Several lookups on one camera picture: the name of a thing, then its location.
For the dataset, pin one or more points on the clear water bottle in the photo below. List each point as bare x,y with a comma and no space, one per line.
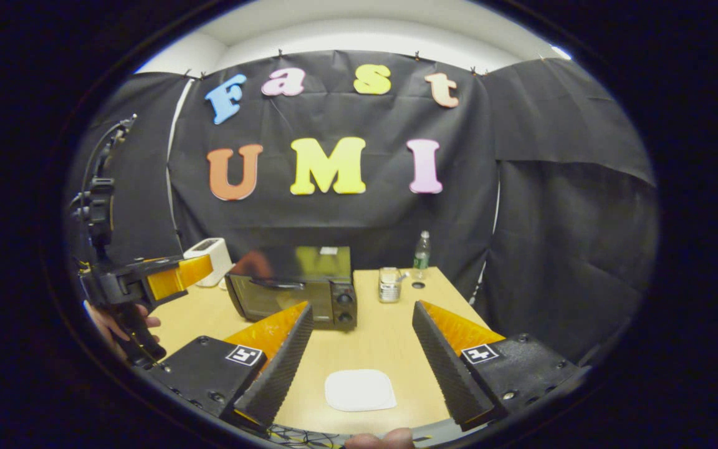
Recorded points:
421,255

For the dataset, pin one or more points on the black backdrop cloth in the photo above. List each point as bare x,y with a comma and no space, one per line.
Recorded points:
521,206

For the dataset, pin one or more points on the black electric oven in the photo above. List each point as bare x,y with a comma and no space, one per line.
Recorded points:
340,299

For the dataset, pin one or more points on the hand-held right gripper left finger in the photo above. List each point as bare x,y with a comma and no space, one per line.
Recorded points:
284,365

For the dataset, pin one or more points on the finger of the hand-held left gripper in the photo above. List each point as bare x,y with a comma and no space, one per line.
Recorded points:
194,271

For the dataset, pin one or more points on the white toaster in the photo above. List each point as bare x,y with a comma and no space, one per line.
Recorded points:
209,259

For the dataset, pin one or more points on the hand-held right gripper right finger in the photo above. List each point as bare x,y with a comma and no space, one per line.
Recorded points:
443,365

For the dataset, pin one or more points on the ceiling light panel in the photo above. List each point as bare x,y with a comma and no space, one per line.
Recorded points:
561,52

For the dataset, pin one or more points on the white plate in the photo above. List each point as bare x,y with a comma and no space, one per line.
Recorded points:
359,390

